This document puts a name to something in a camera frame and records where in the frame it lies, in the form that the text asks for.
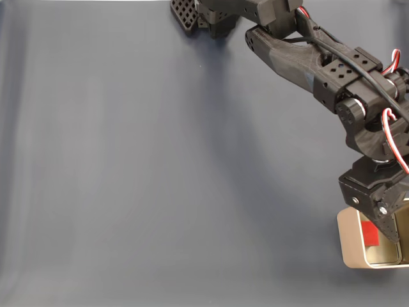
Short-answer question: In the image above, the red cube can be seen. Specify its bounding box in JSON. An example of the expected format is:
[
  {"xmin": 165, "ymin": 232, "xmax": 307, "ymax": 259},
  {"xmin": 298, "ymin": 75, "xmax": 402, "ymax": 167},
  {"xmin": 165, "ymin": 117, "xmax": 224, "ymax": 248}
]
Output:
[{"xmin": 361, "ymin": 221, "xmax": 382, "ymax": 248}]

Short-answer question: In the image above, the red white black servo cable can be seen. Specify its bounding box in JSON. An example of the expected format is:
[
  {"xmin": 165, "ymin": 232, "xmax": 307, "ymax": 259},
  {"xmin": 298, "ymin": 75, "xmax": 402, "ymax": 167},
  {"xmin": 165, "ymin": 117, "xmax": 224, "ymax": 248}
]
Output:
[
  {"xmin": 381, "ymin": 107, "xmax": 409, "ymax": 175},
  {"xmin": 382, "ymin": 47, "xmax": 409, "ymax": 77}
]

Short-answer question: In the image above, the black camera cable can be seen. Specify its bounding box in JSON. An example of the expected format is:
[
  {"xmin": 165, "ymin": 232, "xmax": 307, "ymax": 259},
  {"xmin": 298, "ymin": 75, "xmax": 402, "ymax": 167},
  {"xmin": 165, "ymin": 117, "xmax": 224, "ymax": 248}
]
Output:
[{"xmin": 281, "ymin": 34, "xmax": 409, "ymax": 120}]

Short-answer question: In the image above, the beige rectangular metal container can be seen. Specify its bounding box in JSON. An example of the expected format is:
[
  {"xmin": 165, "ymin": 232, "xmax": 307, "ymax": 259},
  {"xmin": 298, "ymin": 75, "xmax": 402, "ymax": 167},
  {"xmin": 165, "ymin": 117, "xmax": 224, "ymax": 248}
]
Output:
[{"xmin": 336, "ymin": 197, "xmax": 409, "ymax": 270}]

